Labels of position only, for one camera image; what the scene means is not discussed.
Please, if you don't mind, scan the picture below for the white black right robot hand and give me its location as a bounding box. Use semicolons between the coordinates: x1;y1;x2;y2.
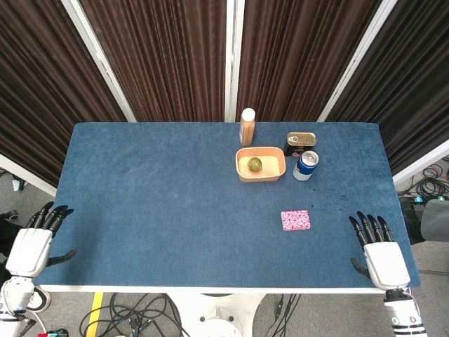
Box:
348;210;411;291

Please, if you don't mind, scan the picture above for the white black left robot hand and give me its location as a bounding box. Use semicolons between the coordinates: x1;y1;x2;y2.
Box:
5;201;77;279

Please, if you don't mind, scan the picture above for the pink speckled sponge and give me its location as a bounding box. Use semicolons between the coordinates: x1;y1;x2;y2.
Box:
280;209;312;232

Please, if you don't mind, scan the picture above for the white black sneaker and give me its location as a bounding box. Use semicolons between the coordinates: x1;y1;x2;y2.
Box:
27;286;52;312

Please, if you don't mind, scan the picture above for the grey office chair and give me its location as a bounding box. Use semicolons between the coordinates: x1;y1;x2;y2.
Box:
420;199;449;244

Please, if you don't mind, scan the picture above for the yellow floor tape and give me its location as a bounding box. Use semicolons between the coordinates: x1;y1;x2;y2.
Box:
86;291;105;337

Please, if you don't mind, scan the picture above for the blue white soda can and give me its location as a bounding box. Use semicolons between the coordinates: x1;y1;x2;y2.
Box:
292;150;320;182

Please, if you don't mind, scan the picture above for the blue fabric table cover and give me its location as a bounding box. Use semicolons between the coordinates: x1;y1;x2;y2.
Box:
34;121;422;289

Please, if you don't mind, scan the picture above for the black gold luncheon meat tin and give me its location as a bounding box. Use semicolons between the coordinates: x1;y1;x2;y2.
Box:
283;131;318;158

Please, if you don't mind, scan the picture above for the brown pleated curtain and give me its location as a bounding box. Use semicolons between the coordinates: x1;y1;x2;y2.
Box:
328;0;449;176
238;0;382;123
79;0;228;123
0;0;128;187

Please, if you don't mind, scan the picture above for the brown juice bottle white cap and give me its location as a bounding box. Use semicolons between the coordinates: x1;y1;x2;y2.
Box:
239;107;256;147

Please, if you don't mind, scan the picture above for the white partition frame rail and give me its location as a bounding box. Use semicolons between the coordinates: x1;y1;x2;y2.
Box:
391;139;449;185
0;154;58;197

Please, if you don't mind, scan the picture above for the black floor cable bundle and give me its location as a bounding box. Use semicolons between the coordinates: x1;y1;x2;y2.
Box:
396;163;449;203
259;293;333;337
79;293;185;337

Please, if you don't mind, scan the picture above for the white pedestal base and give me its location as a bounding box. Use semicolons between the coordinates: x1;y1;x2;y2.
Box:
168;293;267;337

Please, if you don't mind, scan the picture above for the white table edge frame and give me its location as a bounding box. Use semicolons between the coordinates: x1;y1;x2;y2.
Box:
34;284;412;295

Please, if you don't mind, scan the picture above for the white partition frame post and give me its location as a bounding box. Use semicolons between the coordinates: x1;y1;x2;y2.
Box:
316;0;392;123
223;0;236;123
233;0;246;123
60;0;137;123

